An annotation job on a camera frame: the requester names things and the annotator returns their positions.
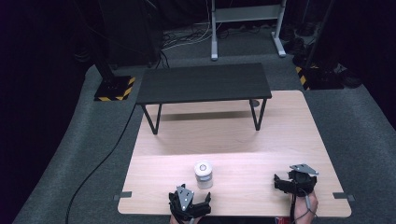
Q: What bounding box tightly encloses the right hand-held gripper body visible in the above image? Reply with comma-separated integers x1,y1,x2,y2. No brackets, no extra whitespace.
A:
288,163,319,198

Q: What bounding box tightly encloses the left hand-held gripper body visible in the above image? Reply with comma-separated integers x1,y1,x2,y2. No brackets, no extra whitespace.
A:
169,183,212,223

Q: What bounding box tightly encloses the person's left hand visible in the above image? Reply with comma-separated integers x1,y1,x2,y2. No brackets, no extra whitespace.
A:
169,214,203,224

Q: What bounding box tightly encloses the person's right hand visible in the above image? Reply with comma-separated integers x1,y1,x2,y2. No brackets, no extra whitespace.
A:
291,189,319,224

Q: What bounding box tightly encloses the white cylindrical canister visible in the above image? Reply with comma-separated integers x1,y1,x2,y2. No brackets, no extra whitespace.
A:
193,160,214,190

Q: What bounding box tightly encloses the grey tape strip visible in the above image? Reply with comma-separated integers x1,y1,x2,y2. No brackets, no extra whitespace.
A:
113,190,133,202
332,191,356,203

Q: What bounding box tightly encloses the black stand with striped base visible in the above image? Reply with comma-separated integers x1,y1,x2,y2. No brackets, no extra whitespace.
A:
294,0,346,91
74,0,136,103

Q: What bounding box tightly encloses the black shelf riser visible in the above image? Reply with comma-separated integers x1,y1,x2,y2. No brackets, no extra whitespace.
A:
135,63,273,135

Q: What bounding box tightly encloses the black floor cable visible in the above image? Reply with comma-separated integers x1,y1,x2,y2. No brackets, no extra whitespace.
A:
64,103,138,224

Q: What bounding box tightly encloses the bundle of floor cables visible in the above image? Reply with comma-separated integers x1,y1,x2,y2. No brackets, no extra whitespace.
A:
159,21,276,70

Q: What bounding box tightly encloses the white desk frame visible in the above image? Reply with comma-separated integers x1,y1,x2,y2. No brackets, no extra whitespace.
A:
210,0,288,62

